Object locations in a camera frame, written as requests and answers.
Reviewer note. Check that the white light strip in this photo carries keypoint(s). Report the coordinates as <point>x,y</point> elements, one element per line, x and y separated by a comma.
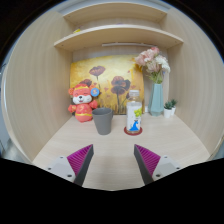
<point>126,44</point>

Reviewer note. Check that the grey cup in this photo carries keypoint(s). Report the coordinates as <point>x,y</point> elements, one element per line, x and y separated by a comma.
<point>102,121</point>

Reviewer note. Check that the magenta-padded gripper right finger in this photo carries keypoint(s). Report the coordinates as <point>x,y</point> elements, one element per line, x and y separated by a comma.
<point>150,161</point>

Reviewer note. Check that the yellow poppy flower painting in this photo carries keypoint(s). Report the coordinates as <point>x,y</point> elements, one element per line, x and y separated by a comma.
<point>113,71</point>

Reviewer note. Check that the pink and white flower bouquet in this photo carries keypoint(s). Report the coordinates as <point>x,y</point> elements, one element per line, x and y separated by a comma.
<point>151,63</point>

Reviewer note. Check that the flat round red coaster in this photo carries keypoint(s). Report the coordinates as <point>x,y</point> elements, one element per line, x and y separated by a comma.
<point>126,132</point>

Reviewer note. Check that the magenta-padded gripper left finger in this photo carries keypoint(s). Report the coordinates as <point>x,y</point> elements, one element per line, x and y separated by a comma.
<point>78,161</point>

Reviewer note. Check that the teal faceted vase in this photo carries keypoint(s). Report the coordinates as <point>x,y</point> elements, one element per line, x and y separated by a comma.
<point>156,100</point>

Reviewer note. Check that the red plush mouse toy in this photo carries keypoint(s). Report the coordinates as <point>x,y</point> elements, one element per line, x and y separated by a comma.
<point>82,105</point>

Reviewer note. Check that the clear plastic water bottle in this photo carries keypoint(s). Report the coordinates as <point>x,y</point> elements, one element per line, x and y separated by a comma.
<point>134,115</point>

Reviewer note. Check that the small potted succulent plant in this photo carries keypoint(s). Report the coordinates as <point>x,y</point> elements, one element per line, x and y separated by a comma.
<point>167,111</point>

